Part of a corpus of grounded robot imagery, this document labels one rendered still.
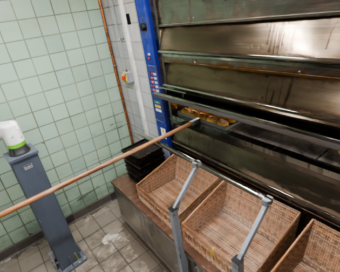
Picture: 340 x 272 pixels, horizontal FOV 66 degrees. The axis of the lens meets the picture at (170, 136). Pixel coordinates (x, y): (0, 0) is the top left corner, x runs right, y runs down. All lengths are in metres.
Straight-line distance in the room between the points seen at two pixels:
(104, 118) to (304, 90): 2.11
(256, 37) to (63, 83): 1.87
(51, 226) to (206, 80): 1.74
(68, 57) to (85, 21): 0.38
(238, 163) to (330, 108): 0.74
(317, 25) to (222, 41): 0.52
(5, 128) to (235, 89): 1.57
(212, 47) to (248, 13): 0.30
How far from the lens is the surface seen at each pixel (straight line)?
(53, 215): 2.47
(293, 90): 1.45
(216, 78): 1.76
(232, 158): 1.89
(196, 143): 2.13
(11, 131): 2.15
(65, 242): 2.66
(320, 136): 1.29
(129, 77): 2.62
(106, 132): 3.01
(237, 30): 1.59
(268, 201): 1.30
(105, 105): 2.93
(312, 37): 1.36
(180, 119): 2.18
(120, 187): 2.53
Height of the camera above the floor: 2.01
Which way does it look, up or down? 26 degrees down
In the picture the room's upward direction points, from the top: 9 degrees counter-clockwise
